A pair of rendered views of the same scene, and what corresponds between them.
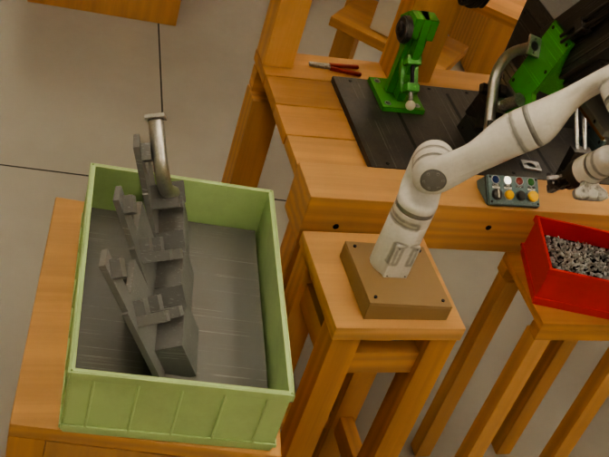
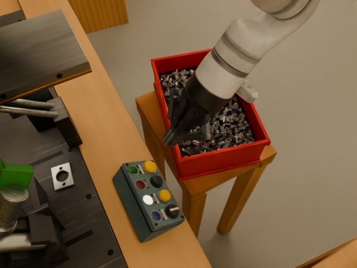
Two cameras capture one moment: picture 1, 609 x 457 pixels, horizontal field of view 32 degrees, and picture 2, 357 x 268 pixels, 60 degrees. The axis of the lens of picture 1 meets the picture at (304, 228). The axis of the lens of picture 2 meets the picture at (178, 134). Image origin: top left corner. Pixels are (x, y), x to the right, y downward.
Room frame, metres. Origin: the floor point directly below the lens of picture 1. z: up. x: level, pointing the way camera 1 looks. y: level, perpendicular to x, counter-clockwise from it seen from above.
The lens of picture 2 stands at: (2.28, -0.25, 1.52)
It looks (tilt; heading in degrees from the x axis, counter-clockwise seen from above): 59 degrees down; 267
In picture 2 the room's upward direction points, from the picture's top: straight up
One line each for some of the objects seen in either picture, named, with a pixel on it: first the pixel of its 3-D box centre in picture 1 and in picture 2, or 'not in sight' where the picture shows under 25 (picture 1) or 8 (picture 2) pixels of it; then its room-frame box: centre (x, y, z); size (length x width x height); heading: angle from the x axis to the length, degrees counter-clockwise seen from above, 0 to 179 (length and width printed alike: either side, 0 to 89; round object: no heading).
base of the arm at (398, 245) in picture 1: (401, 236); not in sight; (1.91, -0.21, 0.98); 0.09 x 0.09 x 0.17; 28
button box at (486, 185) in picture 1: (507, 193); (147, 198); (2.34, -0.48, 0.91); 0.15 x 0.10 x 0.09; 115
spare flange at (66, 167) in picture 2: (530, 165); (62, 176); (2.52, -0.54, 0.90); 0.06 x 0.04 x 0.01; 108
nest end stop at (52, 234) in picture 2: not in sight; (46, 237); (2.51, -0.40, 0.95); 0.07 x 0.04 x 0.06; 115
